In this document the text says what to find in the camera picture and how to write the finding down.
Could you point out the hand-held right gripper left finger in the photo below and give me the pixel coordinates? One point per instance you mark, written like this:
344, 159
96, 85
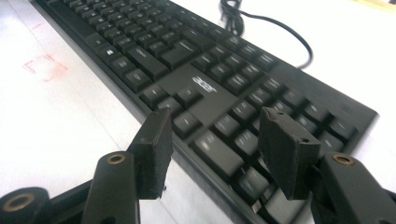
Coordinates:
154, 155

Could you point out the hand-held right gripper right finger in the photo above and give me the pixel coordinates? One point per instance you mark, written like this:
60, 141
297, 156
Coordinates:
289, 155

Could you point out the black computer keyboard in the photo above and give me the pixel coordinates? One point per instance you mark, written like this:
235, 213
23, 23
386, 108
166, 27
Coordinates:
218, 105

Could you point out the white board sheet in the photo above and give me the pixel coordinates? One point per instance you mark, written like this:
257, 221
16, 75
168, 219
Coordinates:
62, 124

